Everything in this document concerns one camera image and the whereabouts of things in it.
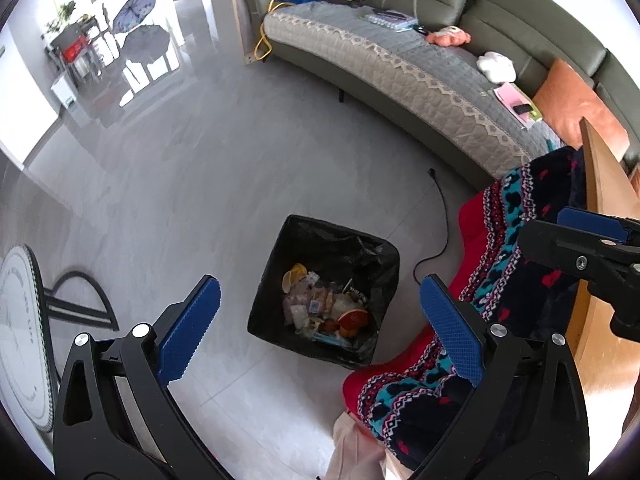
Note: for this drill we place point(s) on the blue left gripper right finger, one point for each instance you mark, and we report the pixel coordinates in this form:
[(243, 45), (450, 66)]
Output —
[(458, 327)]

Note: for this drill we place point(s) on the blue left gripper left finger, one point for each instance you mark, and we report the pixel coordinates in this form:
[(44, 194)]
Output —
[(181, 328)]

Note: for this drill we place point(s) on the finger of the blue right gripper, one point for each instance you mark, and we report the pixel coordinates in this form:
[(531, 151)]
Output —
[(591, 222)]

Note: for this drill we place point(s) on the gold foil wrapper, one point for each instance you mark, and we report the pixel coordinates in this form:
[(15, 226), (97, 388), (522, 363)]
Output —
[(293, 276)]

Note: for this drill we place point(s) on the black trash bin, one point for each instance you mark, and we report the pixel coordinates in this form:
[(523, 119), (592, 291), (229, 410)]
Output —
[(335, 312)]

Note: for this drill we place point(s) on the patterned knit blanket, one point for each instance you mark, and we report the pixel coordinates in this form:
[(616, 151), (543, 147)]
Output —
[(550, 311)]

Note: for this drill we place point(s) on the orange cushion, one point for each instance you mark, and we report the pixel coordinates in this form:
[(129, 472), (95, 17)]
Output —
[(565, 98)]

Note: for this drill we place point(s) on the black phone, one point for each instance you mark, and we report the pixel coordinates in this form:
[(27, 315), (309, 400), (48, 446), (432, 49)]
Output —
[(521, 109)]

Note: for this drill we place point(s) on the pink notebook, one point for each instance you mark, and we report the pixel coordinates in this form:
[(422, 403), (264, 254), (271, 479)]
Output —
[(509, 95)]

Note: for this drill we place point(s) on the white round clock table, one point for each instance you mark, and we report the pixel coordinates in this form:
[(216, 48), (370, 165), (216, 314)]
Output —
[(27, 308)]

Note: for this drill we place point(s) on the white plush toy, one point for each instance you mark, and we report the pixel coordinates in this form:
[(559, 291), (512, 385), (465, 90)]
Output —
[(496, 67)]

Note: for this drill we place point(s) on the green sofa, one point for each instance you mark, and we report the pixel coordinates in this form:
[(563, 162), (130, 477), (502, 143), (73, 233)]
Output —
[(532, 33)]

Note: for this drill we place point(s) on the grey quilted sofa cover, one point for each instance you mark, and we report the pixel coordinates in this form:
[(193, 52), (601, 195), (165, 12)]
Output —
[(433, 93)]

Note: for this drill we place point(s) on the blue patterned book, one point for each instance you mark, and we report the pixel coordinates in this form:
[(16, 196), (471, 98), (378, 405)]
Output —
[(392, 20)]

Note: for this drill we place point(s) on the grey open umbrella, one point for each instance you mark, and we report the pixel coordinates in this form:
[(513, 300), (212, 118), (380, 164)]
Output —
[(146, 44)]

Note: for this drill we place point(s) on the metal rack with plants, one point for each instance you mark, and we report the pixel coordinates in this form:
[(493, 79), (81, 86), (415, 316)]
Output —
[(70, 44)]

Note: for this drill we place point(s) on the blue open umbrella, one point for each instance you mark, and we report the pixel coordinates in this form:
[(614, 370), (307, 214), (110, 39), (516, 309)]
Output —
[(131, 15)]

